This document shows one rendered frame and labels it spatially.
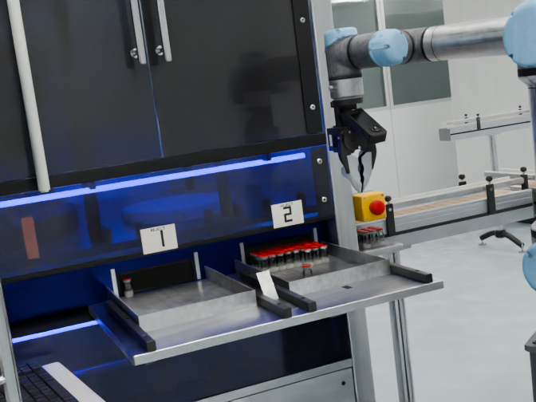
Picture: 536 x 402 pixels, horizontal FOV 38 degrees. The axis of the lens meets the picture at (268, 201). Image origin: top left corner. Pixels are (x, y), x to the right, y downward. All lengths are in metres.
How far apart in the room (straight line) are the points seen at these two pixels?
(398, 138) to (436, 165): 0.51
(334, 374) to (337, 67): 0.85
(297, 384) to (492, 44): 1.00
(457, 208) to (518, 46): 1.03
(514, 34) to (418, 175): 6.30
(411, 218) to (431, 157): 5.48
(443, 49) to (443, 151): 6.16
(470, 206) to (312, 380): 0.73
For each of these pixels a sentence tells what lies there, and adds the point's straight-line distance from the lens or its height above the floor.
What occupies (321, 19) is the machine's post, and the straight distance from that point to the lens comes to 2.06.
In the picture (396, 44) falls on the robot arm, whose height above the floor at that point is 1.40.
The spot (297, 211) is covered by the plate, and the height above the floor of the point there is 1.02.
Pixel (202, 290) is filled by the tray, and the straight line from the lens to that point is 1.92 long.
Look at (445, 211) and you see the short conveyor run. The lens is 2.39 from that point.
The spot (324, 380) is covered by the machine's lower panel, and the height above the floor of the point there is 0.56.
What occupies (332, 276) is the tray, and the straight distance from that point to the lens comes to 1.79.
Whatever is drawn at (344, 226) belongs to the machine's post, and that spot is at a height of 0.96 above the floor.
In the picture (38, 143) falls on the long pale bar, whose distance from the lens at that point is 1.77.
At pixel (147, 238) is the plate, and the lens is 1.90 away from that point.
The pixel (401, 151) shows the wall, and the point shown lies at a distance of 7.61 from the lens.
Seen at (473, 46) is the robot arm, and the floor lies 1.37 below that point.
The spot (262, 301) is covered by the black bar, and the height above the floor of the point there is 0.89.
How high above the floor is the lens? 1.33
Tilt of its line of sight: 8 degrees down
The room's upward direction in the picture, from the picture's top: 7 degrees counter-clockwise
